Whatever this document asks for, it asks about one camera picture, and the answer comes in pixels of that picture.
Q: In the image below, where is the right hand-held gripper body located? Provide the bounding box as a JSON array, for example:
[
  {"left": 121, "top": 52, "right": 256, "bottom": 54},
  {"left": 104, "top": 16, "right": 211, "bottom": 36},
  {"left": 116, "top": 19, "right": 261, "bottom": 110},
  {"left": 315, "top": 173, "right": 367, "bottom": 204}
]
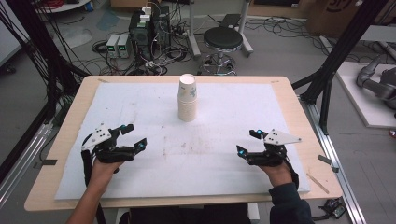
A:
[{"left": 246, "top": 128, "right": 303, "bottom": 167}]

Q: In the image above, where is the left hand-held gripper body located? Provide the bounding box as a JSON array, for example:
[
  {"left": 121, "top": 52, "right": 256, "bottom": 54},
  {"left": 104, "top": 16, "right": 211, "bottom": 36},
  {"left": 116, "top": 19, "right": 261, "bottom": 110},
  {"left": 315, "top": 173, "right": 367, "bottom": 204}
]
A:
[{"left": 81, "top": 123, "right": 138, "bottom": 164}]

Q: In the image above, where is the stack of paper cups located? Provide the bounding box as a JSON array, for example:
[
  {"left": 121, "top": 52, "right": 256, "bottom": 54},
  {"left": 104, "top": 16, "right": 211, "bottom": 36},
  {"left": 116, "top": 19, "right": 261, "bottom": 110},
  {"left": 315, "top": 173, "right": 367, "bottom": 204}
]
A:
[{"left": 177, "top": 73, "right": 198, "bottom": 123}]

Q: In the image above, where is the person's right hand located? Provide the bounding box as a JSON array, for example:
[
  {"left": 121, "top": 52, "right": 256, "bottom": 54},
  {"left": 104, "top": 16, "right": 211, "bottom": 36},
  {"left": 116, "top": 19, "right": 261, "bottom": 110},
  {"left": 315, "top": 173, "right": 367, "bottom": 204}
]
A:
[{"left": 259, "top": 161, "right": 294, "bottom": 189}]

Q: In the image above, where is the person's left hand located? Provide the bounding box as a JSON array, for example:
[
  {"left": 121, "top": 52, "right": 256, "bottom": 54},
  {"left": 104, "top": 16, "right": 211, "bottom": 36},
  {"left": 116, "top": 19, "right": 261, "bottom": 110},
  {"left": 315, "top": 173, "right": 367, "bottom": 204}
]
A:
[{"left": 88, "top": 159, "right": 124, "bottom": 189}]

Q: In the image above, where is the white foam mat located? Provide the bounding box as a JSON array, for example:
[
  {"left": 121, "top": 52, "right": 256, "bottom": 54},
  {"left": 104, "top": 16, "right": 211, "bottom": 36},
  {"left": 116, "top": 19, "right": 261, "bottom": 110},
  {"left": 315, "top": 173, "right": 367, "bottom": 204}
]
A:
[{"left": 54, "top": 81, "right": 311, "bottom": 201}]

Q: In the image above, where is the thin wooden stick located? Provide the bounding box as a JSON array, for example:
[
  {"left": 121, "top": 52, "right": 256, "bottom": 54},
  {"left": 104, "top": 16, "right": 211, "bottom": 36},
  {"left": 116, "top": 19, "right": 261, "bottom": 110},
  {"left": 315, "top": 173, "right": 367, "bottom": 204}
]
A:
[{"left": 305, "top": 173, "right": 331, "bottom": 195}]

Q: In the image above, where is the small electronic device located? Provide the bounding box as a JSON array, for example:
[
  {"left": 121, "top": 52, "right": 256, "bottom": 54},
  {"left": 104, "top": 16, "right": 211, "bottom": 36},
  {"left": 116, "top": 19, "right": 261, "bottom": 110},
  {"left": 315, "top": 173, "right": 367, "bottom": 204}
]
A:
[{"left": 322, "top": 198, "right": 347, "bottom": 219}]

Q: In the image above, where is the person's dark clothing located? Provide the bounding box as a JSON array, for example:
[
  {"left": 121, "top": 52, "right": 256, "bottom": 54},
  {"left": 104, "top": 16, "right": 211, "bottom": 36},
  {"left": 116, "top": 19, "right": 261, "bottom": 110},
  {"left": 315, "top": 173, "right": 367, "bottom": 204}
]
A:
[{"left": 118, "top": 203, "right": 252, "bottom": 224}]

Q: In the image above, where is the grey power supply unit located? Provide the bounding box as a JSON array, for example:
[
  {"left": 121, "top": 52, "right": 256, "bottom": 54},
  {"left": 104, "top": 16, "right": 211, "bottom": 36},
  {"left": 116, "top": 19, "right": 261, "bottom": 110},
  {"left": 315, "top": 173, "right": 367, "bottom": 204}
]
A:
[
  {"left": 106, "top": 34, "right": 121, "bottom": 60},
  {"left": 117, "top": 33, "right": 132, "bottom": 60}
]

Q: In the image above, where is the black computer tower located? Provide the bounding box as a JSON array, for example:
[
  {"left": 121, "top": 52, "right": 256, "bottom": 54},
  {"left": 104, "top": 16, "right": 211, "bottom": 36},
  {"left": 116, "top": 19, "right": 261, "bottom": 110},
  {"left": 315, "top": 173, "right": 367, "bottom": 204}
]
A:
[{"left": 128, "top": 5, "right": 172, "bottom": 62}]

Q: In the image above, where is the black round stool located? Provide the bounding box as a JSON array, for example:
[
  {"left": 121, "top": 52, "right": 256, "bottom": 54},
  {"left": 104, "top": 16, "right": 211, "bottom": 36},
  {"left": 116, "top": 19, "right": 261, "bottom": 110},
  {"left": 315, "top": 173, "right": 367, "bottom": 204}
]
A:
[{"left": 198, "top": 26, "right": 245, "bottom": 77}]

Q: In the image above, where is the white stand leg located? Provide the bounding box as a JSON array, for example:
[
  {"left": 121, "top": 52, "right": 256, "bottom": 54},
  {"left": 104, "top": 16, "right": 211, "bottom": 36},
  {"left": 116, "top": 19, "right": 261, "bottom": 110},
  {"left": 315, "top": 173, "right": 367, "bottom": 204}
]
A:
[
  {"left": 236, "top": 0, "right": 255, "bottom": 58},
  {"left": 186, "top": 0, "right": 202, "bottom": 60}
]

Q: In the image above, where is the white floor board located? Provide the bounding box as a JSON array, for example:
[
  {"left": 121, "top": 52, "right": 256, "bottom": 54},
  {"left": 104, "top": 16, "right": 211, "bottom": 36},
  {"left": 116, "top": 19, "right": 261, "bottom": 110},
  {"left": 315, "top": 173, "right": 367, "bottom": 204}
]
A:
[{"left": 335, "top": 61, "right": 396, "bottom": 130}]

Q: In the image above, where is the cardboard box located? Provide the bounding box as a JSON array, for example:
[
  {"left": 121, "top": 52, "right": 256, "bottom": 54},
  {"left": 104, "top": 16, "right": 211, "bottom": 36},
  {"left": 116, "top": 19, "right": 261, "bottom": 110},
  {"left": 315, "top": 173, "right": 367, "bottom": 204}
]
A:
[{"left": 305, "top": 0, "right": 389, "bottom": 39}]

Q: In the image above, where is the black gripper strap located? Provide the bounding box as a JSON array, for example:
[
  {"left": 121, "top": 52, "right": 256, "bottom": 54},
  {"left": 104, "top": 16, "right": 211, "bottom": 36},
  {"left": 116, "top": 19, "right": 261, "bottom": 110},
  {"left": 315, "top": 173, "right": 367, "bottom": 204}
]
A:
[
  {"left": 80, "top": 148, "right": 95, "bottom": 189},
  {"left": 283, "top": 158, "right": 301, "bottom": 190}
]

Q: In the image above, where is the aluminium rail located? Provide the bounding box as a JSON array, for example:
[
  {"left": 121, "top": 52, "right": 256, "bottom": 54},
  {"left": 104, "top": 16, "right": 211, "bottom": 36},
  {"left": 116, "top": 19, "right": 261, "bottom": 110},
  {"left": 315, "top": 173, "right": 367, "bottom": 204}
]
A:
[
  {"left": 0, "top": 122, "right": 54, "bottom": 209},
  {"left": 299, "top": 95, "right": 368, "bottom": 224}
]

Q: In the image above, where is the tangle of floor cables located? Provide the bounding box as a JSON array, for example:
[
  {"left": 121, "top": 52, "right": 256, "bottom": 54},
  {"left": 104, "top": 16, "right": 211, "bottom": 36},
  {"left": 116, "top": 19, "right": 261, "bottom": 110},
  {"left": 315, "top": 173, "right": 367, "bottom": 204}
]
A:
[{"left": 91, "top": 18, "right": 194, "bottom": 77}]

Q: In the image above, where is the black metal frame post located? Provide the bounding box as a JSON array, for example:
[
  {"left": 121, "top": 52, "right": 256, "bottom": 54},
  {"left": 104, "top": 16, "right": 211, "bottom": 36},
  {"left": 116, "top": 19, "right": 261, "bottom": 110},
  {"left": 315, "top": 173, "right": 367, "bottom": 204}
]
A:
[
  {"left": 291, "top": 0, "right": 390, "bottom": 135},
  {"left": 6, "top": 0, "right": 90, "bottom": 125}
]

